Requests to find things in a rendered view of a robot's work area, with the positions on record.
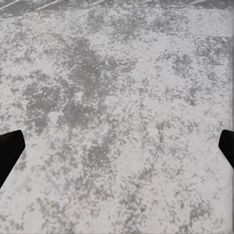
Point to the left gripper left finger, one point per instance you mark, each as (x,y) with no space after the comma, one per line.
(12,145)

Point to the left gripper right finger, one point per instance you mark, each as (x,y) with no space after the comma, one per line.
(226,145)

